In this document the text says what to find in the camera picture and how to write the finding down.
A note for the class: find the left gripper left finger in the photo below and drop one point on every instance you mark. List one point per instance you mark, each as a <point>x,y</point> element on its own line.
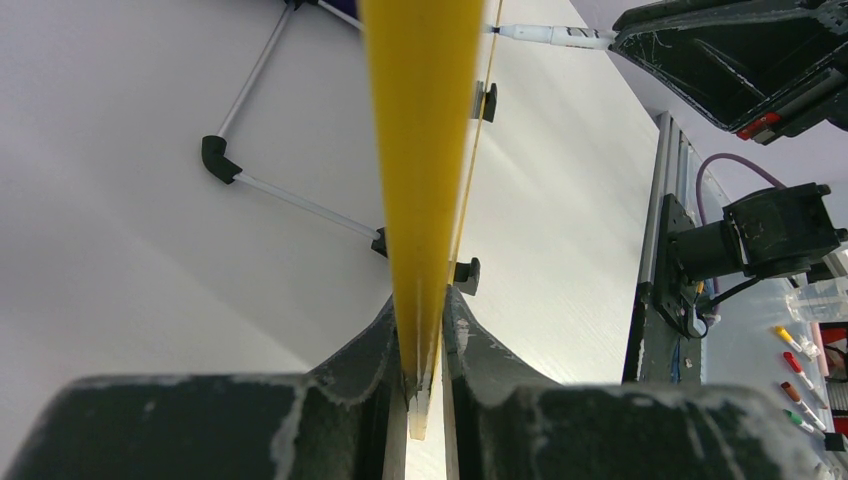
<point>340,420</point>

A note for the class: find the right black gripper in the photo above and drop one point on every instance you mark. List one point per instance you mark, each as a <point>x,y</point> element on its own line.
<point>762,70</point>

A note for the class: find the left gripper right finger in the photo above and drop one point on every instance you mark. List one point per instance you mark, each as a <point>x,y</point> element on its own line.
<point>506,420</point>

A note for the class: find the blue capped whiteboard marker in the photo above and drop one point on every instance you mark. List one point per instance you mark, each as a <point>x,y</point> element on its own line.
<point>560,36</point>

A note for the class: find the yellow framed whiteboard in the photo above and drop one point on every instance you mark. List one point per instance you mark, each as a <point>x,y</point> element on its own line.
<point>423,64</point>

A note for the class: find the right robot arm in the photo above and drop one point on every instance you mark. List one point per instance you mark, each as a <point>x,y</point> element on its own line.
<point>774,236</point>

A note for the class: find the clear plastic cup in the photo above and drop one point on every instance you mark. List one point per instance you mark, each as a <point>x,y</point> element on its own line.
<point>821,302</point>

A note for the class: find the yellow capped marker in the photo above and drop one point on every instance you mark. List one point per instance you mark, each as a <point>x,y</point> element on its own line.
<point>800,344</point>

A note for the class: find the brown capped marker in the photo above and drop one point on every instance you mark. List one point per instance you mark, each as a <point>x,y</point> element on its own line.
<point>794,395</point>

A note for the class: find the green capped marker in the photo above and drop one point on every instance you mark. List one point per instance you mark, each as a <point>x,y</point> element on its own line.
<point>803,423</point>

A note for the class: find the red capped marker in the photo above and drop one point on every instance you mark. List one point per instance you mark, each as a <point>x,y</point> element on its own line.
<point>798,370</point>

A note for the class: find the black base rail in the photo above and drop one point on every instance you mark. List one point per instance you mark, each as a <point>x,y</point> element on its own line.
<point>663,344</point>

